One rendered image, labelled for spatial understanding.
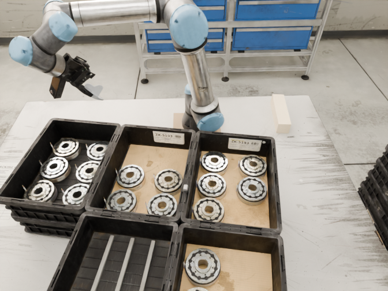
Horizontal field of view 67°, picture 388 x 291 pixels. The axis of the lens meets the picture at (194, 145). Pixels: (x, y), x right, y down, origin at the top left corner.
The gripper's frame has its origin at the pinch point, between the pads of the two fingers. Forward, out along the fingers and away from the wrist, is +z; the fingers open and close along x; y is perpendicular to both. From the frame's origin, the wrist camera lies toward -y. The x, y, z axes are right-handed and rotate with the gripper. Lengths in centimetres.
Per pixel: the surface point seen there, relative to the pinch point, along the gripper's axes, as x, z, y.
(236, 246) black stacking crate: -79, -2, 13
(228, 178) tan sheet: -59, 15, 20
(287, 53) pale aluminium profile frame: 23, 192, 104
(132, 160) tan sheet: -31.4, 8.1, -6.2
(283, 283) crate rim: -92, -13, 21
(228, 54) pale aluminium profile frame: 53, 172, 60
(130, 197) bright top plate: -46.3, -4.7, -7.9
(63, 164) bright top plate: -19.6, -5.1, -24.9
